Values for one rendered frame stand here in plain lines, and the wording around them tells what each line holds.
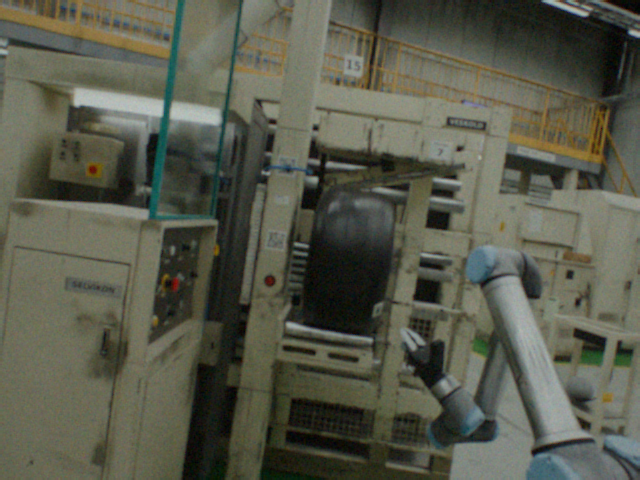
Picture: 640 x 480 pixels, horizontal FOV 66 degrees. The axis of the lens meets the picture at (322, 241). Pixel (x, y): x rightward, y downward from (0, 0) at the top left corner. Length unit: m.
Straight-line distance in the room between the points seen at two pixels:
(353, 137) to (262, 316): 0.86
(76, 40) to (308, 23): 5.59
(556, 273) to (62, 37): 6.75
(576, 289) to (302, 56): 5.41
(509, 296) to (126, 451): 1.10
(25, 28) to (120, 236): 6.29
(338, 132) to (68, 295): 1.30
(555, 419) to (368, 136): 1.36
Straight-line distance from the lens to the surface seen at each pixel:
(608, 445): 1.47
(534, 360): 1.41
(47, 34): 7.47
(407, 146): 2.21
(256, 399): 2.07
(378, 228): 1.75
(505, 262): 1.53
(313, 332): 1.89
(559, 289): 6.64
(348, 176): 2.31
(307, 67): 2.00
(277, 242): 1.93
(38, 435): 1.56
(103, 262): 1.37
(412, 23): 13.17
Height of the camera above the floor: 1.35
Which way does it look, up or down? 3 degrees down
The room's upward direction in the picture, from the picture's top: 9 degrees clockwise
